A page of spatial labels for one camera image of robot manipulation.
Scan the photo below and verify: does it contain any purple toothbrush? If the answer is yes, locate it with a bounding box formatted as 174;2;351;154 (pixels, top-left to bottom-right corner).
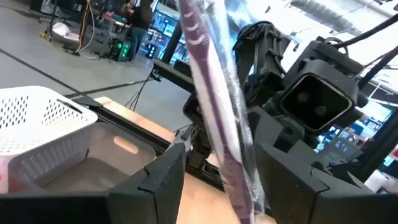
176;0;267;224

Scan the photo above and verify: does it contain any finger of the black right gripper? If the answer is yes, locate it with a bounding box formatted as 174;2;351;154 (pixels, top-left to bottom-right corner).
247;105;278;147

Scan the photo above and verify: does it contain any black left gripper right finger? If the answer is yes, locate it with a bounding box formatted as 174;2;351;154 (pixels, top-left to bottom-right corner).
254;144;398;224

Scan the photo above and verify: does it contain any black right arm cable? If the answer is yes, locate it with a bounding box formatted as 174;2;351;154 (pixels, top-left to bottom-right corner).
332;12;398;49

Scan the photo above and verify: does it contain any white bag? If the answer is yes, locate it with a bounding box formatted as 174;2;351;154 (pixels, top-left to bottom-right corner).
51;21;80;43

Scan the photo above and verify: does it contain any computer tower with green lights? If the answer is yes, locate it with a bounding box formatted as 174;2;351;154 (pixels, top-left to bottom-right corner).
108;38;131;62

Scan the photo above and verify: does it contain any grey translucent bin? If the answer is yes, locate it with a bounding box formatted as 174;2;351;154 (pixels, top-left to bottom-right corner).
7;122;157;195

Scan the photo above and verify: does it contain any black upright post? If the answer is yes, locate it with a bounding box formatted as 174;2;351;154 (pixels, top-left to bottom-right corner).
160;21;184;65

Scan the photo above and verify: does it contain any yellow hanging cable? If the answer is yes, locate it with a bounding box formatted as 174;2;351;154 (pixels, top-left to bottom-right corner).
74;0;94;54

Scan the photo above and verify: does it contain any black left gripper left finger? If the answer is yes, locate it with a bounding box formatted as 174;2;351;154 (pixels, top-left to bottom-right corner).
0;142;187;224

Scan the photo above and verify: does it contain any person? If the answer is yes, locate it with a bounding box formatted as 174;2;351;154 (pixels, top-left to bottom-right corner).
127;0;154;62
120;1;133;18

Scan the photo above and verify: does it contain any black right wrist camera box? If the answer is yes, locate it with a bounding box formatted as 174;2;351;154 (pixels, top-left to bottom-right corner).
279;39;365;133

